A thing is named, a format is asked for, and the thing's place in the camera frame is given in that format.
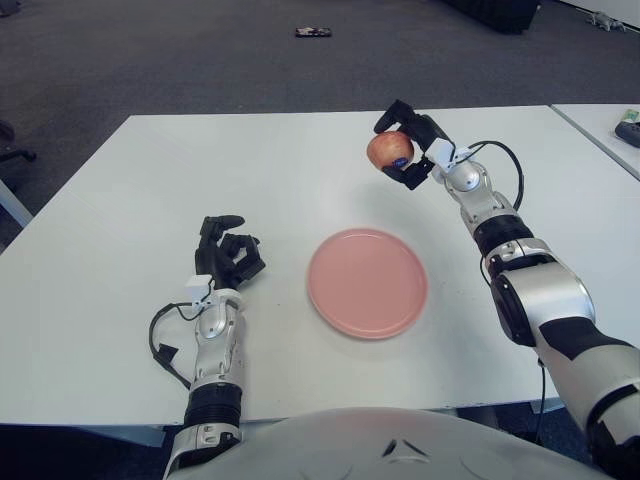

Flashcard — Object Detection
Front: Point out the grey floor gadget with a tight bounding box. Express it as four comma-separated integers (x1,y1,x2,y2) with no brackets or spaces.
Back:
587,12,626,32

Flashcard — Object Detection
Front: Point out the white side table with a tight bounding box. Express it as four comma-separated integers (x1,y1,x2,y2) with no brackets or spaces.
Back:
549,103,640,182

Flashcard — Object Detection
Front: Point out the black office chair base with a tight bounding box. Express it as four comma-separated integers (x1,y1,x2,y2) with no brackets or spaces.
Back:
0,119,39,164

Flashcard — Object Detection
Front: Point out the red yellow apple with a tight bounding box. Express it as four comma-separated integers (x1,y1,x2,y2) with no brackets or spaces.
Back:
366,131,415,171

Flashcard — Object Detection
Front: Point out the white table leg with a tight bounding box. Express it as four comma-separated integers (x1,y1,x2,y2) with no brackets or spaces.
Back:
0,177,34,229

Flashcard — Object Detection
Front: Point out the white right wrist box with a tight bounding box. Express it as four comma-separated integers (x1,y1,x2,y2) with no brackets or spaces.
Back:
426,139,459,169

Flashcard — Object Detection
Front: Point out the grey white robot torso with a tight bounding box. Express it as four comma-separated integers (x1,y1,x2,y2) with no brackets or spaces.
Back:
162,405,601,480

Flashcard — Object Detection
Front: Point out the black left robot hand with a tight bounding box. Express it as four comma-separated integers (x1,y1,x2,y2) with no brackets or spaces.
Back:
193,214,265,290

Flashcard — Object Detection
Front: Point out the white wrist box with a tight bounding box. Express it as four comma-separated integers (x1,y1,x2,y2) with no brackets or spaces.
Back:
184,274,214,305
426,139,459,169

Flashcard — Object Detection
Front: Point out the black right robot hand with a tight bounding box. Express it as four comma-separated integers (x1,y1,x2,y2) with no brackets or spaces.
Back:
373,98,454,191

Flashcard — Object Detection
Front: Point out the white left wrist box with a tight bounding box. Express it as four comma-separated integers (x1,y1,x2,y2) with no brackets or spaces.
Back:
184,274,214,305

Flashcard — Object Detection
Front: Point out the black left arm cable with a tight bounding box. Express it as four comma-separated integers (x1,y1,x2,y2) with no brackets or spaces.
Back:
148,301,199,391

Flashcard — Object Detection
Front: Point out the dark grey handheld controller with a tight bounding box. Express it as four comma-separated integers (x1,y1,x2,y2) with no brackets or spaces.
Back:
613,122,640,149

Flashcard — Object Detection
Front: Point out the pink round plate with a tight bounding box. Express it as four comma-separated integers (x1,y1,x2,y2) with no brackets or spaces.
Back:
306,227,429,340

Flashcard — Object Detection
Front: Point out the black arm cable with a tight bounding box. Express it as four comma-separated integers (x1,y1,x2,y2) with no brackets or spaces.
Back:
452,141,525,211
148,301,199,391

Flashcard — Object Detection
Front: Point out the black cabinet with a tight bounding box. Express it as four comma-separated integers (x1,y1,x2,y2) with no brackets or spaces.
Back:
439,0,542,36

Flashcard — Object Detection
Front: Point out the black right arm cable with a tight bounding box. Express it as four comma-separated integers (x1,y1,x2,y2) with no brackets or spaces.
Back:
452,141,525,211

